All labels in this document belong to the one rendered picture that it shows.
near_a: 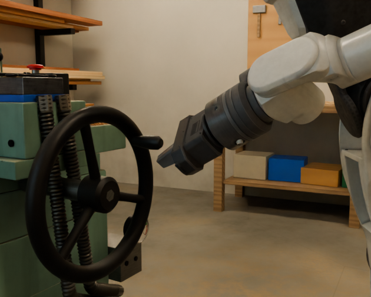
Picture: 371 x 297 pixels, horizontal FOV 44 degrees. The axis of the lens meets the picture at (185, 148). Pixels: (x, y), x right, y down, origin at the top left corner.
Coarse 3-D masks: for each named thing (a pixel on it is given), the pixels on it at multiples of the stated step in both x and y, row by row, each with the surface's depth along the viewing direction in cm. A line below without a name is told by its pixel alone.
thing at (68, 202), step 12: (12, 192) 83; (24, 192) 85; (0, 204) 80; (12, 204) 83; (24, 204) 85; (48, 204) 90; (0, 216) 81; (12, 216) 83; (24, 216) 85; (48, 216) 90; (72, 216) 96; (0, 228) 81; (12, 228) 83; (24, 228) 85; (0, 240) 81
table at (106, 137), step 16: (96, 128) 100; (112, 128) 105; (96, 144) 100; (112, 144) 105; (0, 160) 73; (16, 160) 72; (32, 160) 74; (80, 160) 83; (0, 176) 73; (16, 176) 72
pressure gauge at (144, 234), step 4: (128, 220) 105; (124, 224) 105; (128, 224) 104; (148, 224) 108; (124, 228) 104; (144, 228) 107; (148, 228) 108; (124, 232) 104; (144, 232) 107; (144, 236) 107; (140, 240) 106
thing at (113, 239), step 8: (112, 240) 110; (120, 240) 110; (112, 248) 106; (136, 248) 110; (128, 256) 107; (136, 256) 109; (128, 264) 107; (136, 264) 110; (112, 272) 106; (120, 272) 105; (128, 272) 108; (136, 272) 110; (120, 280) 106
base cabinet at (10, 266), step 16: (96, 224) 102; (16, 240) 84; (96, 240) 102; (0, 256) 81; (16, 256) 84; (32, 256) 87; (96, 256) 103; (0, 272) 81; (16, 272) 85; (32, 272) 88; (48, 272) 91; (0, 288) 82; (16, 288) 85; (32, 288) 88; (48, 288) 91; (80, 288) 99
